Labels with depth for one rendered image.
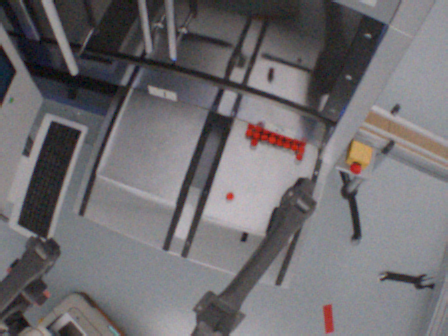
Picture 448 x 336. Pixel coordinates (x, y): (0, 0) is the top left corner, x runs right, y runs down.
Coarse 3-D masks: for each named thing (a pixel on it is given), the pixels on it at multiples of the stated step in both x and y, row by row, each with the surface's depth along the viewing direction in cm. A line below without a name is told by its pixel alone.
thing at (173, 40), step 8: (168, 0) 101; (168, 8) 105; (168, 16) 108; (168, 24) 112; (168, 32) 116; (184, 32) 128; (168, 40) 120; (176, 40) 121; (168, 48) 125; (176, 48) 125; (176, 56) 128
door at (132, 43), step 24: (24, 0) 129; (72, 0) 125; (96, 0) 122; (120, 0) 120; (48, 24) 143; (72, 24) 140; (96, 24) 136; (120, 24) 134; (96, 48) 153; (120, 48) 149; (144, 48) 145
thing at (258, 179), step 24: (240, 144) 182; (240, 168) 180; (264, 168) 180; (288, 168) 180; (312, 168) 177; (216, 192) 178; (240, 192) 178; (264, 192) 178; (216, 216) 176; (240, 216) 177; (264, 216) 177
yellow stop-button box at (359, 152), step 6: (354, 138) 168; (360, 138) 168; (354, 144) 167; (360, 144) 167; (366, 144) 168; (372, 144) 168; (348, 150) 172; (354, 150) 167; (360, 150) 167; (366, 150) 167; (372, 150) 167; (348, 156) 168; (354, 156) 166; (360, 156) 167; (366, 156) 167; (348, 162) 171; (354, 162) 169; (360, 162) 167; (366, 162) 166
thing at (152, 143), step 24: (144, 96) 185; (120, 120) 183; (144, 120) 183; (168, 120) 183; (192, 120) 183; (120, 144) 181; (144, 144) 181; (168, 144) 181; (192, 144) 181; (120, 168) 179; (144, 168) 179; (168, 168) 179; (144, 192) 175; (168, 192) 178
